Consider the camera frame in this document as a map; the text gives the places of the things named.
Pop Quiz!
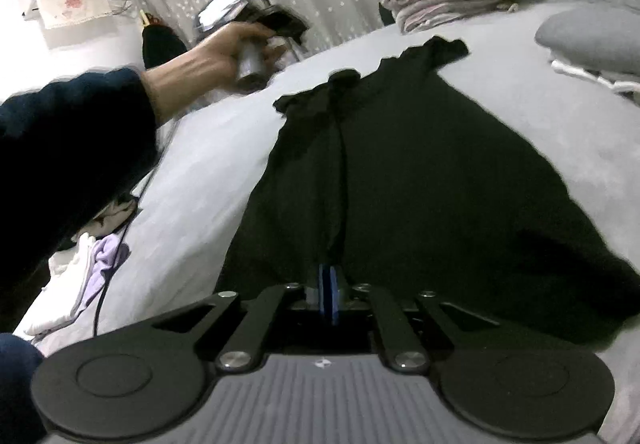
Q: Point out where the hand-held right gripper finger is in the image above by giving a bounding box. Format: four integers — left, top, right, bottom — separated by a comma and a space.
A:
150, 264, 329, 372
329, 265, 501, 372

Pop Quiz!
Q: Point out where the black garment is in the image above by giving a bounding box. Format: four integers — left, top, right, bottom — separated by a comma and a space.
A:
215, 36, 640, 361

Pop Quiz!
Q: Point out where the person's left forearm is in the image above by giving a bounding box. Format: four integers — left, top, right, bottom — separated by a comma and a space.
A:
0, 48, 211, 330

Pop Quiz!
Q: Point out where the person's left hand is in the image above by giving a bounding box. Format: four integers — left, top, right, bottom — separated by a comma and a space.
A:
192, 22, 291, 88

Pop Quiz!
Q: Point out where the shiny silver bag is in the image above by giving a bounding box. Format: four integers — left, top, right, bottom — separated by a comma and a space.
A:
194, 0, 252, 34

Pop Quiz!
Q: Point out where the black hanging bag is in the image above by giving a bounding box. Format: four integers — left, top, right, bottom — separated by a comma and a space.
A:
141, 10, 190, 71

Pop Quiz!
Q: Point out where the white floral cloth cover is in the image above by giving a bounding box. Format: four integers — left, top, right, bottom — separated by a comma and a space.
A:
21, 0, 135, 31

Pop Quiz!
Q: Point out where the pink grey folded blanket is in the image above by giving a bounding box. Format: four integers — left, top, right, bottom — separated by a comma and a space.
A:
376, 0, 517, 36

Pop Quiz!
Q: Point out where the lavender cloth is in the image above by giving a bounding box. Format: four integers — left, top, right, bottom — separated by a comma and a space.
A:
72, 233, 132, 321

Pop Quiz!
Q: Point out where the white cloth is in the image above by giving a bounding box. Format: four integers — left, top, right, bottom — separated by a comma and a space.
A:
20, 230, 108, 340

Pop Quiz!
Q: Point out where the person's leg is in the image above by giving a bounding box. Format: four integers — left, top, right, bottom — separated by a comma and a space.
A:
0, 331, 47, 444

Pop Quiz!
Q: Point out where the grey pillow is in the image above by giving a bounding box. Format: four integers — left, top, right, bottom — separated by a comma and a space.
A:
534, 10, 640, 75

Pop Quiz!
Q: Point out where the black cable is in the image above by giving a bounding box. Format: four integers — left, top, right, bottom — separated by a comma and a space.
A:
94, 124, 173, 341

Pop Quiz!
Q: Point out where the white cloth strap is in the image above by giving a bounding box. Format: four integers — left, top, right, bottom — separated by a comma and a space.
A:
550, 58, 640, 102

